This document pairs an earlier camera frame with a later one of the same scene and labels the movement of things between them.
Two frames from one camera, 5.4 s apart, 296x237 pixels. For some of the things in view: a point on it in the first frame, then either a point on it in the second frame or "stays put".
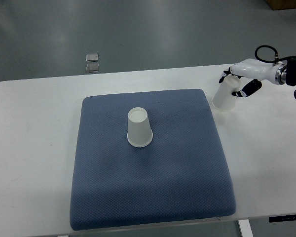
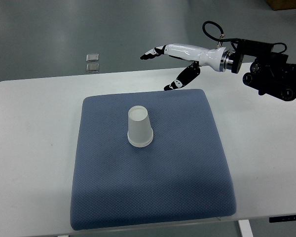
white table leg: [245, 228] stays put
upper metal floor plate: [92, 57] stays put
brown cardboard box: [278, 5] stays put
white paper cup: [223, 98] to [140, 133]
